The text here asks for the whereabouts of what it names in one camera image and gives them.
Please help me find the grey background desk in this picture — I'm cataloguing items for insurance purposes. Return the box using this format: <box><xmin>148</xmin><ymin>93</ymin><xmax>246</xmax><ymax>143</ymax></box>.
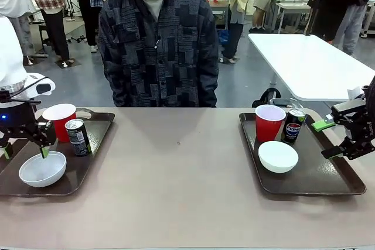
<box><xmin>274</xmin><ymin>1</ymin><xmax>312</xmax><ymax>35</ymax></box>

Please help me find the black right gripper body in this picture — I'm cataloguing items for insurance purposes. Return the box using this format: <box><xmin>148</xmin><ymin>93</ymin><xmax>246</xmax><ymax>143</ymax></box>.
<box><xmin>330</xmin><ymin>97</ymin><xmax>375</xmax><ymax>142</ymax></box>

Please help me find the black Pepsi can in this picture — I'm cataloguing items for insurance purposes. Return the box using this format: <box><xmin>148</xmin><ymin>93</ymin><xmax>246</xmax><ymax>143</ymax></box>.
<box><xmin>281</xmin><ymin>108</ymin><xmax>306</xmax><ymax>146</ymax></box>

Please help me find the person in dark patchwork shirt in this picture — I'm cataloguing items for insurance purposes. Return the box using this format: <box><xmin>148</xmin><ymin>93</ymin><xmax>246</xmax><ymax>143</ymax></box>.
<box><xmin>97</xmin><ymin>0</ymin><xmax>220</xmax><ymax>108</ymax></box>

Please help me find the red plastic cup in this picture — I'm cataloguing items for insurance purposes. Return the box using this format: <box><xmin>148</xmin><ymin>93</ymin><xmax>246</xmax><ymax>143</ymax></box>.
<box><xmin>254</xmin><ymin>104</ymin><xmax>287</xmax><ymax>143</ymax></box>
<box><xmin>42</xmin><ymin>103</ymin><xmax>78</xmax><ymax>143</ymax></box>

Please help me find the black grey patterned can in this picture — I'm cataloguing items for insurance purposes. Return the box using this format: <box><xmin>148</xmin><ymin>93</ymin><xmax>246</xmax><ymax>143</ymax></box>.
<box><xmin>64</xmin><ymin>118</ymin><xmax>90</xmax><ymax>157</ymax></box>

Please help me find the person's right forearm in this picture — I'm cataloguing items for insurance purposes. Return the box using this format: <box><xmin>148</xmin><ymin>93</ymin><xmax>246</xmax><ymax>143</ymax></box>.
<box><xmin>100</xmin><ymin>65</ymin><xmax>126</xmax><ymax>108</ymax></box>

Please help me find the black bag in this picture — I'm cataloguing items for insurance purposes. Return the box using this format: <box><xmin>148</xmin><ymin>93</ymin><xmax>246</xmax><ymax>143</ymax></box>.
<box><xmin>252</xmin><ymin>87</ymin><xmax>303</xmax><ymax>109</ymax></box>

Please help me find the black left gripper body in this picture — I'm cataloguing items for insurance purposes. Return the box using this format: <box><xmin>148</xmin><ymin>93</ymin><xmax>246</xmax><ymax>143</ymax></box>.
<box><xmin>0</xmin><ymin>89</ymin><xmax>38</xmax><ymax>142</ymax></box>

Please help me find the bystander in grey top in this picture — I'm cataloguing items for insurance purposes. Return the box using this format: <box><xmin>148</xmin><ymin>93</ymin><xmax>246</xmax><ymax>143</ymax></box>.
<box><xmin>67</xmin><ymin>0</ymin><xmax>103</xmax><ymax>54</ymax></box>

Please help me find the white folding table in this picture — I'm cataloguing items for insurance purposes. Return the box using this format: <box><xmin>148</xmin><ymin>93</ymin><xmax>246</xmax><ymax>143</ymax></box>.
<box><xmin>247</xmin><ymin>33</ymin><xmax>375</xmax><ymax>103</ymax></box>

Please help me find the white bowl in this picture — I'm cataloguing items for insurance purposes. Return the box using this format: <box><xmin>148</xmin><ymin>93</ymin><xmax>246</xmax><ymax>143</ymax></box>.
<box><xmin>18</xmin><ymin>150</ymin><xmax>67</xmax><ymax>189</ymax></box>
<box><xmin>258</xmin><ymin>141</ymin><xmax>299</xmax><ymax>174</ymax></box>

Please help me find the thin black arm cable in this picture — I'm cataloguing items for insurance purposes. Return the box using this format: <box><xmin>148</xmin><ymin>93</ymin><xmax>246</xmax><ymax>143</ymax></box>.
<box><xmin>4</xmin><ymin>76</ymin><xmax>50</xmax><ymax>105</ymax></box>

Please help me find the black braided cable sleeve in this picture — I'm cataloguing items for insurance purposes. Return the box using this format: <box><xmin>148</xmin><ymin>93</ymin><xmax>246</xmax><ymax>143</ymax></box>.
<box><xmin>363</xmin><ymin>74</ymin><xmax>375</xmax><ymax>109</ymax></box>

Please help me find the brown plastic tray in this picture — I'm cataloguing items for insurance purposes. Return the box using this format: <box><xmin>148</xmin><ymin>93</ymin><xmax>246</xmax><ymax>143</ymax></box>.
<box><xmin>0</xmin><ymin>108</ymin><xmax>116</xmax><ymax>197</ymax></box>
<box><xmin>238</xmin><ymin>111</ymin><xmax>367</xmax><ymax>196</ymax></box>

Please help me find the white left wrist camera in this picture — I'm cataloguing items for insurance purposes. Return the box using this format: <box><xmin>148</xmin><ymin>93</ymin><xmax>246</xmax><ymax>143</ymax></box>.
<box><xmin>25</xmin><ymin>73</ymin><xmax>57</xmax><ymax>99</ymax></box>

